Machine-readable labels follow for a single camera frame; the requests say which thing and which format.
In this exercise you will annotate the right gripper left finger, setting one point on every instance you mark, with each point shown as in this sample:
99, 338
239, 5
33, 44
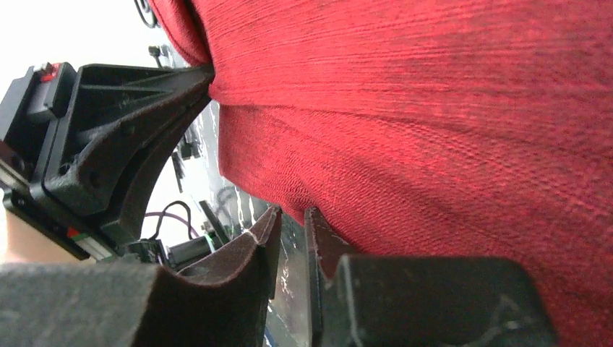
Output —
220, 300

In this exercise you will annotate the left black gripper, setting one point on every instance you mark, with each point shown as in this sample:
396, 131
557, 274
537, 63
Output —
91, 143

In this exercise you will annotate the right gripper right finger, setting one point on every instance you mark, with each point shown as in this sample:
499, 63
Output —
361, 299

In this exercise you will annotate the red cloth napkin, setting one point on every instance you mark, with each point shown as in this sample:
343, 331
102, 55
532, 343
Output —
426, 127

